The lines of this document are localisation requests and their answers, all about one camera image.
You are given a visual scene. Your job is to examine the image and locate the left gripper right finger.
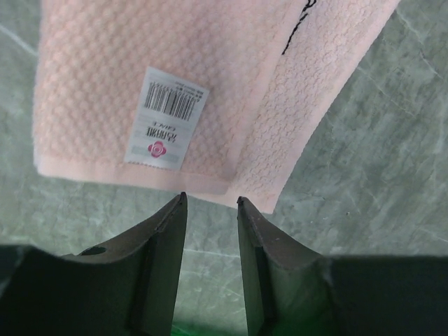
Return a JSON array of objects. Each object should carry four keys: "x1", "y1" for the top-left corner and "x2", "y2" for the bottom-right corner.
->
[{"x1": 237, "y1": 197, "x2": 324, "y2": 335}]

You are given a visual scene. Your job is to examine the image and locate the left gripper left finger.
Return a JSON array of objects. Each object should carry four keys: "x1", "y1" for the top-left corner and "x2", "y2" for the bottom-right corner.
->
[{"x1": 63, "y1": 192, "x2": 188, "y2": 335}]

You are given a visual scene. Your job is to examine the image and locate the pink towel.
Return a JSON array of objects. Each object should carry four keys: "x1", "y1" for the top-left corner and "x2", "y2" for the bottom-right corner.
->
[{"x1": 33, "y1": 1, "x2": 398, "y2": 214}]

